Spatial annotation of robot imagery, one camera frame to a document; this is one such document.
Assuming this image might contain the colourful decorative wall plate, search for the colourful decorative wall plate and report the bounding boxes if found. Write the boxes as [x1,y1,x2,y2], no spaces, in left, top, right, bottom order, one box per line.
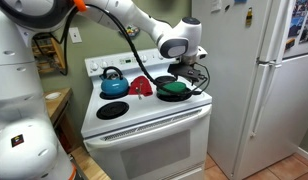
[118,24,141,38]

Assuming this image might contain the wooden wall shelf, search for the wooden wall shelf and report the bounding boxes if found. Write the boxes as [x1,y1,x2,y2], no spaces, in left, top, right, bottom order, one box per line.
[31,33,67,75]

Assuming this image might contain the white light switch plate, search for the white light switch plate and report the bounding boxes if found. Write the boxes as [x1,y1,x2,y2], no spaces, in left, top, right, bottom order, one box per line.
[68,26,83,44]

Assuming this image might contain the white paper note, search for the white paper note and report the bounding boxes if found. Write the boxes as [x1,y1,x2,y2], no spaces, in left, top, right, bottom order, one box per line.
[210,0,223,14]

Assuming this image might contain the red oven mitt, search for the red oven mitt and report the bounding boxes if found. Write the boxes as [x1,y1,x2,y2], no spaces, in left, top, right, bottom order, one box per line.
[128,75,154,98]

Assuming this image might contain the white electric stove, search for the white electric stove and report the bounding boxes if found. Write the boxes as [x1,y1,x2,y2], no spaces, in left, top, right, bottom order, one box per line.
[80,46,213,180]

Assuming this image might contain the small white dish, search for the small white dish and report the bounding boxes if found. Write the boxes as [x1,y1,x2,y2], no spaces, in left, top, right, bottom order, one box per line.
[44,91,62,101]

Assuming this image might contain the black frying pan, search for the black frying pan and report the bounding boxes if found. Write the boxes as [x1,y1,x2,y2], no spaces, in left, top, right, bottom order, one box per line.
[156,81,203,101]

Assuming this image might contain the wooden robot platform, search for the wooden robot platform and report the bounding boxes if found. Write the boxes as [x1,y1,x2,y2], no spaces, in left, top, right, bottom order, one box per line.
[69,146,112,180]

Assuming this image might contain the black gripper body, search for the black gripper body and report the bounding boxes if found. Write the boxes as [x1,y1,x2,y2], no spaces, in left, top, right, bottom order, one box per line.
[167,62,207,80]

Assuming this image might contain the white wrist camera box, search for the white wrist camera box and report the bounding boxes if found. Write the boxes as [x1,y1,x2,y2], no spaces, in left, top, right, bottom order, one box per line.
[195,46,209,61]

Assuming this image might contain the green plate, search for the green plate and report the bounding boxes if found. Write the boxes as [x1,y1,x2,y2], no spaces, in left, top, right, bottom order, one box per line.
[157,81,188,96]

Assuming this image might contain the small orange fridge magnet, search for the small orange fridge magnet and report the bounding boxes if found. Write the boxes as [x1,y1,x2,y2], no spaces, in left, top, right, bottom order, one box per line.
[284,37,297,51]

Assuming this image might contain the large photo print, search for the large photo print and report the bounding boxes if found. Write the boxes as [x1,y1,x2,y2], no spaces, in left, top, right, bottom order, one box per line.
[287,0,308,38]

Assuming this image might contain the white refrigerator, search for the white refrigerator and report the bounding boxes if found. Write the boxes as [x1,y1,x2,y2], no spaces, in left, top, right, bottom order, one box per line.
[190,0,308,180]

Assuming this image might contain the gold bottle-shaped fridge magnet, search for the gold bottle-shaped fridge magnet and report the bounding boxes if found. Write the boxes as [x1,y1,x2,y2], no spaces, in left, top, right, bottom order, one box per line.
[245,7,253,28]

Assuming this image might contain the dark photo print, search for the dark photo print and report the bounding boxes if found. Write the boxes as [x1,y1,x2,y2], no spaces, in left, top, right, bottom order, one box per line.
[298,13,308,44]

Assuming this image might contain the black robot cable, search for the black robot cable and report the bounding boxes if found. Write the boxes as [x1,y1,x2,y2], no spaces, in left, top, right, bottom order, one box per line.
[83,3,212,97]

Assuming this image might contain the blue kettle with black handle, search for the blue kettle with black handle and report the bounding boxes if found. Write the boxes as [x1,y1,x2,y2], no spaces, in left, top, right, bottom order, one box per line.
[99,66,130,98]

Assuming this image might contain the wooden side table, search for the wooden side table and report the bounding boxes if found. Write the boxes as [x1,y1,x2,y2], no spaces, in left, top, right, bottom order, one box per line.
[42,87,74,154]

